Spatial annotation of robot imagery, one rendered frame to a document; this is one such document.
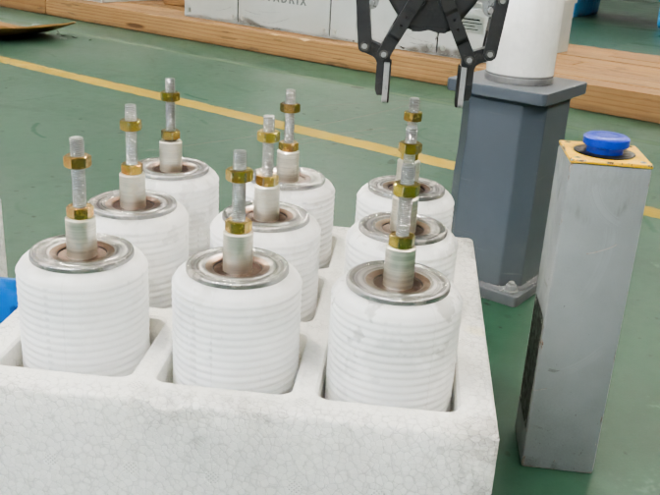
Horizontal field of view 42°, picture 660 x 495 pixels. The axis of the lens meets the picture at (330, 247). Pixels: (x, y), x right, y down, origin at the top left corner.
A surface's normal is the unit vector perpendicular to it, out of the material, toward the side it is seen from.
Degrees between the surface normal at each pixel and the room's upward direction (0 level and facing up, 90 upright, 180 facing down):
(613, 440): 0
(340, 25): 90
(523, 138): 90
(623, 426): 0
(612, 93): 90
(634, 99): 90
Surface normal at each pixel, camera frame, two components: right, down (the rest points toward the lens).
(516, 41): -0.42, 0.30
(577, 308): -0.11, 0.35
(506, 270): 0.14, 0.36
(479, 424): 0.06, -0.93
